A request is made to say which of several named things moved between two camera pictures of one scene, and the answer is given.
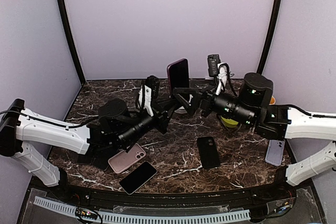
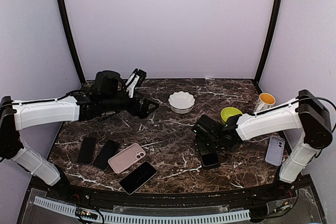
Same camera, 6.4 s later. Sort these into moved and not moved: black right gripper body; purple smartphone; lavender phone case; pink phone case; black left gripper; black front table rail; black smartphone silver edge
Moved: black left gripper; purple smartphone; black right gripper body
Not moved: black smartphone silver edge; pink phone case; lavender phone case; black front table rail
